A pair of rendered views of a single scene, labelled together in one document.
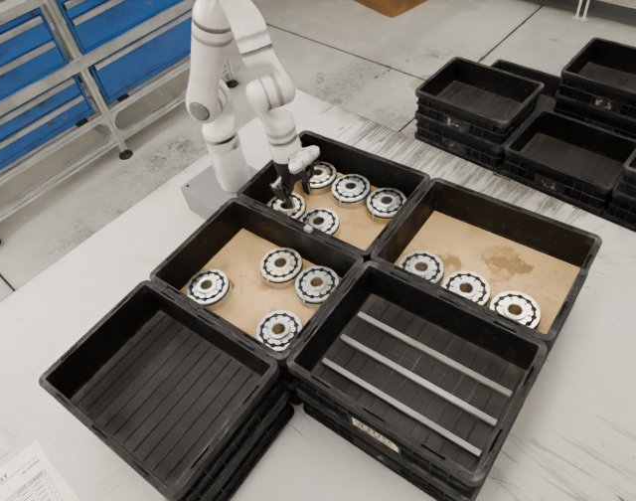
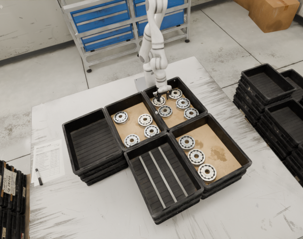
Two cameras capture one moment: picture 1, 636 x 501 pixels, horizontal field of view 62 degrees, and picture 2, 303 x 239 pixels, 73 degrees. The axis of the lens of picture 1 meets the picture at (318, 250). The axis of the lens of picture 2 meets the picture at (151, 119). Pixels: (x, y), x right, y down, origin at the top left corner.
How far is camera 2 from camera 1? 38 cm
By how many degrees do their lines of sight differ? 18
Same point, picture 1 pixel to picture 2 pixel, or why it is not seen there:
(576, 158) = (297, 124)
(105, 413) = (76, 141)
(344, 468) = (132, 191)
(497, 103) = (274, 88)
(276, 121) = (158, 73)
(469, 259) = (206, 146)
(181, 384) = (98, 142)
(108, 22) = not seen: hidden behind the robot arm
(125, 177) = (136, 63)
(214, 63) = (147, 46)
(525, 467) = (185, 222)
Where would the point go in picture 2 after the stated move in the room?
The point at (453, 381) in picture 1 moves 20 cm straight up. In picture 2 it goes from (173, 183) to (173, 170)
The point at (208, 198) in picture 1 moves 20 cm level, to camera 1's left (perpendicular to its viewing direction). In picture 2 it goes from (139, 87) to (118, 82)
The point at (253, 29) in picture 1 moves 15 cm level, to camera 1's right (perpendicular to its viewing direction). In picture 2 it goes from (157, 41) to (183, 44)
